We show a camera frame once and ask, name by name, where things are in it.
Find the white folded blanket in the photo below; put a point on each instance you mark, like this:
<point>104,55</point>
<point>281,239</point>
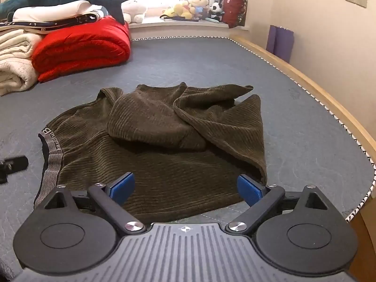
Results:
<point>58,10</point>

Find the panda plush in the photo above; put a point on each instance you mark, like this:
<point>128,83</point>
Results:
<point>216,8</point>

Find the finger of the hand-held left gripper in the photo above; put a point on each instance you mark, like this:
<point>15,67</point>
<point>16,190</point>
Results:
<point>14,163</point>

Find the small yellow plush toy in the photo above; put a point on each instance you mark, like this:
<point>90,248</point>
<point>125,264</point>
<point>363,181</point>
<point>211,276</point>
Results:
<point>169,12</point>

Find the dark red cushion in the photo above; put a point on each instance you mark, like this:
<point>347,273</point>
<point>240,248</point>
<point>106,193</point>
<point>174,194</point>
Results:
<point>235,8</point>

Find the red quilt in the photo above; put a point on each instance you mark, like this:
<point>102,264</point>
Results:
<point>82,50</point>

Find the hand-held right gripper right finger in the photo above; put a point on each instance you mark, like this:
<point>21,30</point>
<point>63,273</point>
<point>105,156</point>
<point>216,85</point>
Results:
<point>249,189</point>

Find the yellow bear plush blue outfit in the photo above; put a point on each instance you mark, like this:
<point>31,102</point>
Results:
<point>199,4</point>

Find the purple foam block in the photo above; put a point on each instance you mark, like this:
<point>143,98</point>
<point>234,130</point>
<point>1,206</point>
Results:
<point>283,44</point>

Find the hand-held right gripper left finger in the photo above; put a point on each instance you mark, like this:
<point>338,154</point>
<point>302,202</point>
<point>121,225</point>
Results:
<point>123,186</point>

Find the wooden bed frame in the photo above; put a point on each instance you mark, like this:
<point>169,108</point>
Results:
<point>293,73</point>

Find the navy patterned blanket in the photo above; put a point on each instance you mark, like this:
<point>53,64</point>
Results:
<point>67,22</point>

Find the white plush toy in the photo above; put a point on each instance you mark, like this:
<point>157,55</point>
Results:
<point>133,10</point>

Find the cream folded blanket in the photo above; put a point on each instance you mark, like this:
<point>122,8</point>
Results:
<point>14,64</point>

